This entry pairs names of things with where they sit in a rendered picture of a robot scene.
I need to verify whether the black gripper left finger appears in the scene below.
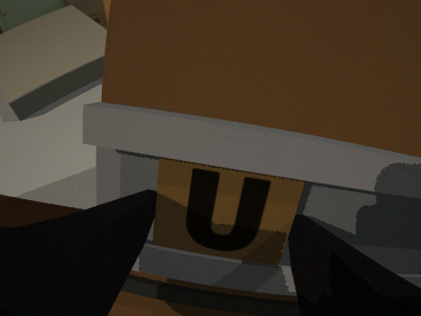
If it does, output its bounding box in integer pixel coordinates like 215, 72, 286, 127
0, 190, 157, 316

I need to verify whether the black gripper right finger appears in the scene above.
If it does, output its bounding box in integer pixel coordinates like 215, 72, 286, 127
288, 214, 421, 316

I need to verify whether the beige rectangular block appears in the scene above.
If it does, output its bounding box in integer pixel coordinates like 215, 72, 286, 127
0, 4, 108, 120

